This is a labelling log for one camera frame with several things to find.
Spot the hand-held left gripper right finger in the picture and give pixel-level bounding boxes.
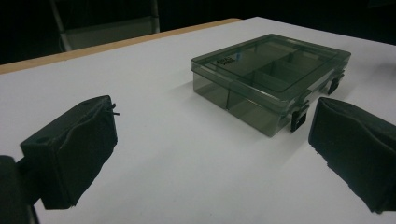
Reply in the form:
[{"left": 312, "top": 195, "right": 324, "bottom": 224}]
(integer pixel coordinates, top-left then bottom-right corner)
[{"left": 307, "top": 96, "right": 396, "bottom": 215}]

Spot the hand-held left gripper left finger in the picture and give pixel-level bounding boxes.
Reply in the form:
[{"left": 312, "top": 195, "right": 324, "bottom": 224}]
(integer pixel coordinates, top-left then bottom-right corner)
[{"left": 20, "top": 95, "right": 120, "bottom": 210}]

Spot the grey transparent compartment box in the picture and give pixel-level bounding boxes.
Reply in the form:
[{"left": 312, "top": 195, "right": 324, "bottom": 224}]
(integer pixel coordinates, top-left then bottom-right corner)
[{"left": 191, "top": 33, "right": 352, "bottom": 138}]

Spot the white table mat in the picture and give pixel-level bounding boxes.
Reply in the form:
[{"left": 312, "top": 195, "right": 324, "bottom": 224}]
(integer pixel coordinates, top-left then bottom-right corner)
[{"left": 0, "top": 17, "right": 396, "bottom": 224}]

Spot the white metal stand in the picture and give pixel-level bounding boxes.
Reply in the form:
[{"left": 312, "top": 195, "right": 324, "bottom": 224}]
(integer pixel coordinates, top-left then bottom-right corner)
[{"left": 49, "top": 0, "right": 162, "bottom": 52}]

